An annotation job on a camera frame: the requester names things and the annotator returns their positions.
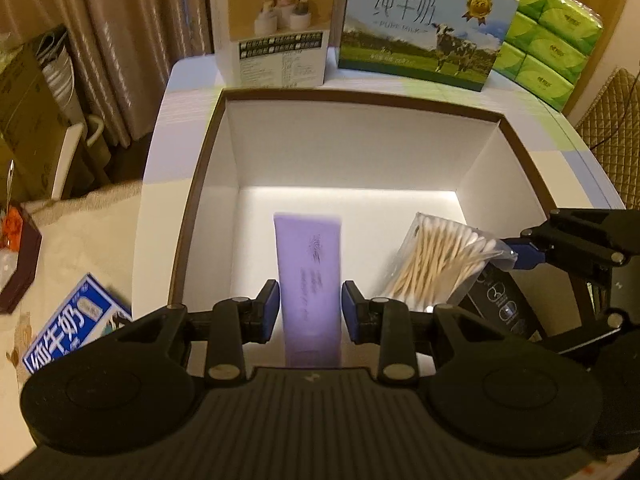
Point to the beige curtain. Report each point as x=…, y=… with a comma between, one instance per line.
x=125, y=35

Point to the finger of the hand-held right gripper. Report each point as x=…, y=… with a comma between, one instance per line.
x=525, y=256
x=590, y=230

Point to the chair with quilted cover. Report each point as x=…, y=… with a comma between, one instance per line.
x=615, y=125

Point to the long black box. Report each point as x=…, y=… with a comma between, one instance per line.
x=505, y=310

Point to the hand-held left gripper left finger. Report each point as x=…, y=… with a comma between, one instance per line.
x=270, y=307

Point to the small orange item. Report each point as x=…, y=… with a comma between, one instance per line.
x=12, y=227

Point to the milk carton with cow print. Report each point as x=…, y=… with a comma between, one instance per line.
x=415, y=25

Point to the bag of cotton swabs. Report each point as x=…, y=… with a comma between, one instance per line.
x=440, y=260

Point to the blue milk box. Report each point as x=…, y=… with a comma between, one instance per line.
x=70, y=330

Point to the stack of green tissue packets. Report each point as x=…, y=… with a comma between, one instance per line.
x=550, y=40

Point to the white product box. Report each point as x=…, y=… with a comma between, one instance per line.
x=275, y=25

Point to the brown shoe box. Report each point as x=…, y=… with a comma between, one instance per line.
x=350, y=160

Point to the large brown cardboard box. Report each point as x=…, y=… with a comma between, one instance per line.
x=30, y=120

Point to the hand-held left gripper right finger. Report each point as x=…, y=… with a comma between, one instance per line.
x=351, y=310

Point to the stack of metal bowls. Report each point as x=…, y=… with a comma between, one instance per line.
x=60, y=75

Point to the dark wooden tray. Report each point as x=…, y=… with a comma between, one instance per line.
x=22, y=270

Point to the pen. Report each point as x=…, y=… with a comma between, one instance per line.
x=10, y=185

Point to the purple tube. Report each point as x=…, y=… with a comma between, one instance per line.
x=310, y=280

